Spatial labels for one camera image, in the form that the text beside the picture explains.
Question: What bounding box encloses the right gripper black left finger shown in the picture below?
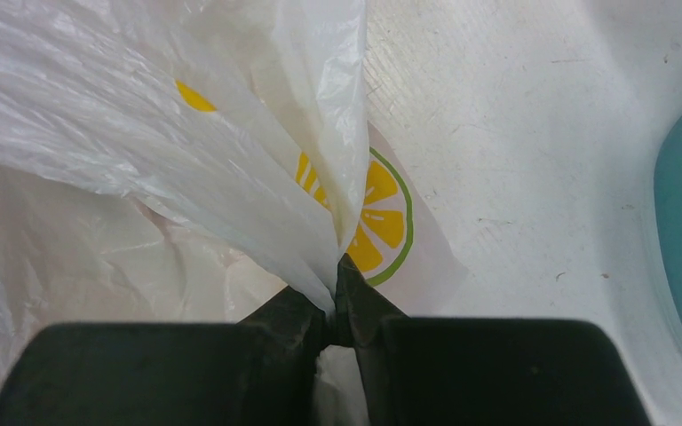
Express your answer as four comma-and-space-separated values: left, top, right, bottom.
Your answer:
0, 288, 325, 425

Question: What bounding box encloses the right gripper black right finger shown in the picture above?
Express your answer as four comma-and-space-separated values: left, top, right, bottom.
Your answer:
335, 256, 650, 425

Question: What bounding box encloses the white plastic grocery bag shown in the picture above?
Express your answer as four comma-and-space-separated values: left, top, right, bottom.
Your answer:
0, 0, 465, 426

